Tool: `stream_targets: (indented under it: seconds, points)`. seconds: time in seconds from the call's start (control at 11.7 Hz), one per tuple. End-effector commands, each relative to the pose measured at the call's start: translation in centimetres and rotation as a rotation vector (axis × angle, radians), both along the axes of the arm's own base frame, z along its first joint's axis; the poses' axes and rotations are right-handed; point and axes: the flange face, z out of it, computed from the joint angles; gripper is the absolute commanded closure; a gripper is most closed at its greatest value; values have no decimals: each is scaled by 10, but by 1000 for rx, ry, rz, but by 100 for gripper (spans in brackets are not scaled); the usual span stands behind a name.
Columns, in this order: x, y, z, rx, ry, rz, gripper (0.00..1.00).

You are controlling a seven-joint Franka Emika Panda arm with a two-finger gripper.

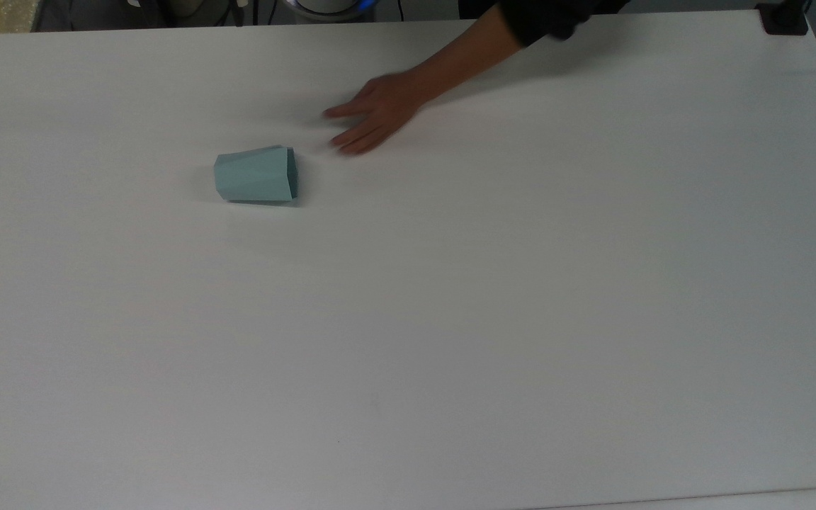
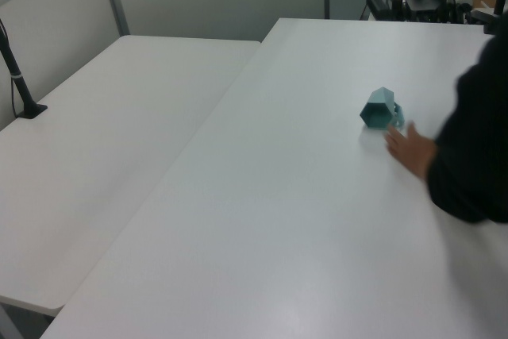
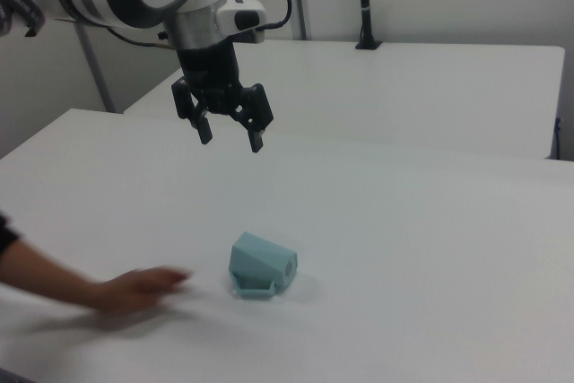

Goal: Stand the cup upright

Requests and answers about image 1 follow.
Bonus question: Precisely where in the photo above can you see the person's bare forearm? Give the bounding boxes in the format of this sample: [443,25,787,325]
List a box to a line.
[408,4,526,108]

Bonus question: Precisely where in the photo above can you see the light teal faceted cup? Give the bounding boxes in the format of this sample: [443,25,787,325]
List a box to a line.
[213,145,301,207]

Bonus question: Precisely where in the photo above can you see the black camera pole with clamp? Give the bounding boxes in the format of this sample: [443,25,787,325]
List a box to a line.
[756,0,811,36]

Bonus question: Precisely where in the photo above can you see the dark jacket sleeve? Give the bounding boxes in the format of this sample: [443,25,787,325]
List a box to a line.
[497,0,632,47]

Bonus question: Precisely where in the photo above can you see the person's bare hand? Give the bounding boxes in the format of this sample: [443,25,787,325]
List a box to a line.
[322,70,428,157]

